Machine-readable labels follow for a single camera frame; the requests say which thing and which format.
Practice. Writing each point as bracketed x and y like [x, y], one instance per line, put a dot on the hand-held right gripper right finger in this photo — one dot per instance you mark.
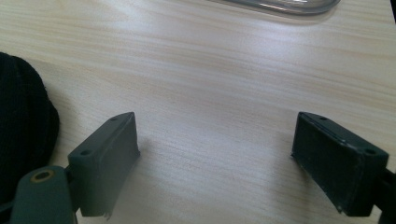
[339, 168]

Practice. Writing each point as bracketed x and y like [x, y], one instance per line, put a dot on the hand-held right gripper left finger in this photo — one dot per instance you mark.
[102, 168]

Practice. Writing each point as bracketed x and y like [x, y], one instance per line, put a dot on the black ribbed sock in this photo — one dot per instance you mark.
[21, 118]

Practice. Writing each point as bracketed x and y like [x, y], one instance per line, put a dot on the clear plastic container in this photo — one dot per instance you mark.
[299, 8]

